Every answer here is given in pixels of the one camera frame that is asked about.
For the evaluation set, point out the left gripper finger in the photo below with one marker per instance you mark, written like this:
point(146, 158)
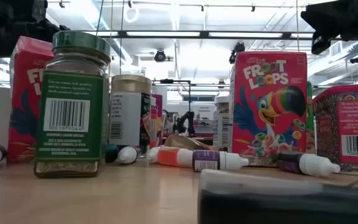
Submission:
point(39, 30)

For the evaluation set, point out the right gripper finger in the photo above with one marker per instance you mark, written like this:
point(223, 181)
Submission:
point(319, 17)

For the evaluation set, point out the red Froot Loops cereal box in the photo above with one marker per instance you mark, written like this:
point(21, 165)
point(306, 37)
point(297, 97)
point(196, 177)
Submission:
point(23, 93)
point(269, 124)

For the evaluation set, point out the glass spice jar green lid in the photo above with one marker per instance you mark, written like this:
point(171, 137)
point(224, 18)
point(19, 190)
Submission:
point(73, 124)

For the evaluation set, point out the red smoked paprika tin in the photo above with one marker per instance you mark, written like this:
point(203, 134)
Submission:
point(346, 130)

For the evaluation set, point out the spice jar gold lid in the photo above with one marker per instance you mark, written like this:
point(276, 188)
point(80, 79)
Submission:
point(126, 118)

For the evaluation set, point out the pink cereal box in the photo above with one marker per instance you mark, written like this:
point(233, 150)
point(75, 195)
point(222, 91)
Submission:
point(160, 101)

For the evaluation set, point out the spice jar white lid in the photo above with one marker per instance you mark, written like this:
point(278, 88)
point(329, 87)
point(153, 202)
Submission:
point(224, 124)

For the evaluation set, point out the dark dropper bottle white cap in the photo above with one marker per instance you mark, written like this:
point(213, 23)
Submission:
point(309, 165)

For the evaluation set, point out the red label dropper bottle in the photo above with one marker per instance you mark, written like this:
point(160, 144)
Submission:
point(153, 154)
point(128, 155)

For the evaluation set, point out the purple label dropper bottle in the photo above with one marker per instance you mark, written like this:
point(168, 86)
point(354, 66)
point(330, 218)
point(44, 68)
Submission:
point(210, 160)

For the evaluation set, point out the orange brown snack packet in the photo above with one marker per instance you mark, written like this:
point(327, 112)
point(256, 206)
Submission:
point(185, 142)

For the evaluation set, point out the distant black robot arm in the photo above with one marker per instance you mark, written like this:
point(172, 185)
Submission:
point(185, 123)

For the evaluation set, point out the white ceiling vent box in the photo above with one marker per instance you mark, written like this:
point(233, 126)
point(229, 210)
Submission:
point(336, 48)

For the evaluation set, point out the black ceiling fixture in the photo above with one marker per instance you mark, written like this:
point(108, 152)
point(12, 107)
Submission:
point(357, 59)

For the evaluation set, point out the overhead rig light bar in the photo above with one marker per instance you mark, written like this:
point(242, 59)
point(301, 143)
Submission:
point(204, 34)

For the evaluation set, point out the orange dropper bottle white cap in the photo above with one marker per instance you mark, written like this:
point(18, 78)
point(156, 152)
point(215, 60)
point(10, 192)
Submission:
point(171, 157)

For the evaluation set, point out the dark tube red cap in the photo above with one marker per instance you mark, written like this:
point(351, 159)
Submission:
point(275, 202)

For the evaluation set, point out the black ceiling camera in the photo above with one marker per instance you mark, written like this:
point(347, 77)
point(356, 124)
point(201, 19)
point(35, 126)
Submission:
point(236, 53)

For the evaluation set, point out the black overhead camera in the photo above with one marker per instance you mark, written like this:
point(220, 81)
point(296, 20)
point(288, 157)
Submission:
point(159, 56)

